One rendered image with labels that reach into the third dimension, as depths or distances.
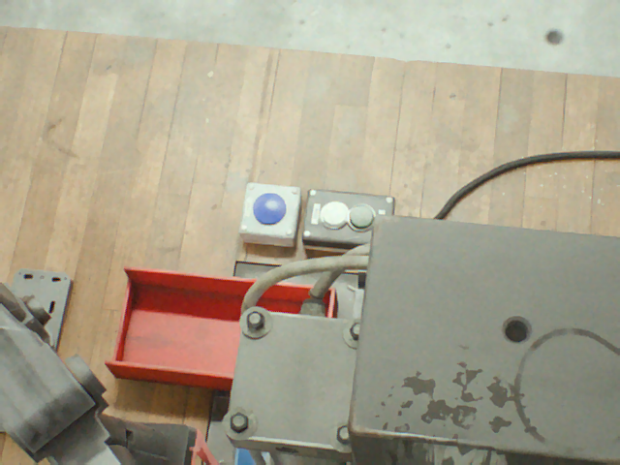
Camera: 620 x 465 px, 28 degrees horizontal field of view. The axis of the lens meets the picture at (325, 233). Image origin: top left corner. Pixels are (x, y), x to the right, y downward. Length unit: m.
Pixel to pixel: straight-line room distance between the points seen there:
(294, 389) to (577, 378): 0.22
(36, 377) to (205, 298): 0.46
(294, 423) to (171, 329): 0.69
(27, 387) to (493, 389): 0.51
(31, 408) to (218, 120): 0.63
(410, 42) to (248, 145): 1.15
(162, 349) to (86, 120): 0.33
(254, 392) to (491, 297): 0.20
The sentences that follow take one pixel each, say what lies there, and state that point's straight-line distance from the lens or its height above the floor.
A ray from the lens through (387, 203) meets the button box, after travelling 1.51.
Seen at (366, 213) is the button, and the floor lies 0.94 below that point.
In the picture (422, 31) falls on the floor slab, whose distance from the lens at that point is 2.71.
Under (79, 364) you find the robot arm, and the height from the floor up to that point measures 1.29.
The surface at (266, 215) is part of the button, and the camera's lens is 1.51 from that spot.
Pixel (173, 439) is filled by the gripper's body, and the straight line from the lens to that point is 1.21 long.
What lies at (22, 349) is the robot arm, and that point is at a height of 1.31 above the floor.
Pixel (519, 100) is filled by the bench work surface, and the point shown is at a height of 0.90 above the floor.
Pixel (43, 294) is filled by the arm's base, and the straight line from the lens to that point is 1.55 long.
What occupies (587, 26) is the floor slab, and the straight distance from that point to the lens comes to 2.74.
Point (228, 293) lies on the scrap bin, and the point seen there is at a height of 0.91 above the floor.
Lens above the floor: 2.31
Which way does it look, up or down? 67 degrees down
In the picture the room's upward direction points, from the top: 9 degrees counter-clockwise
